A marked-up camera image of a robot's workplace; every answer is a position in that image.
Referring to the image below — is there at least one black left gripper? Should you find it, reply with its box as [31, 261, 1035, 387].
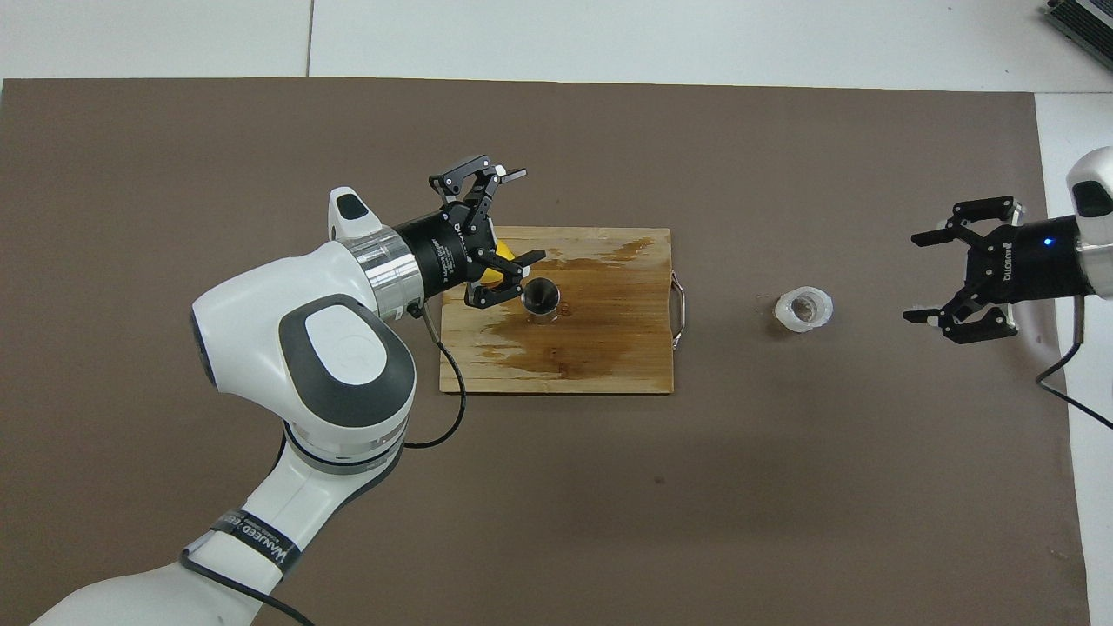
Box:
[393, 155, 547, 310]

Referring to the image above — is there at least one wooden cutting board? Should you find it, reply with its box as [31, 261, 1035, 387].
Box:
[439, 226, 688, 396]

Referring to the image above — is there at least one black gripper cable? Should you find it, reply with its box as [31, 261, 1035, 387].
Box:
[1035, 296, 1113, 431]
[178, 304, 470, 626]

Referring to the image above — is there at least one steel double jigger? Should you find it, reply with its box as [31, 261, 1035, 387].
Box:
[520, 278, 562, 325]

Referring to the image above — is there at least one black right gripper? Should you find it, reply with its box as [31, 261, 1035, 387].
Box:
[903, 197, 1092, 344]

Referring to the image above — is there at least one brown table mat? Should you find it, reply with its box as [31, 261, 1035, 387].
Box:
[0, 77, 1092, 626]

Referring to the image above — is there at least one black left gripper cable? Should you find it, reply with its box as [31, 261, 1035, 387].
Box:
[178, 304, 470, 626]

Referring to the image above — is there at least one black left arm cable strap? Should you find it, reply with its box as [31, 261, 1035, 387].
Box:
[209, 509, 301, 575]

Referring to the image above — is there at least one yellow lemon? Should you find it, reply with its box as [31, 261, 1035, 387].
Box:
[483, 239, 527, 288]

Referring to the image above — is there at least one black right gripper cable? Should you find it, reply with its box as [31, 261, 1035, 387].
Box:
[1035, 296, 1113, 431]

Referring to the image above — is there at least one grey ribbed device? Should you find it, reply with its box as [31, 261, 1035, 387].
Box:
[1043, 0, 1113, 49]

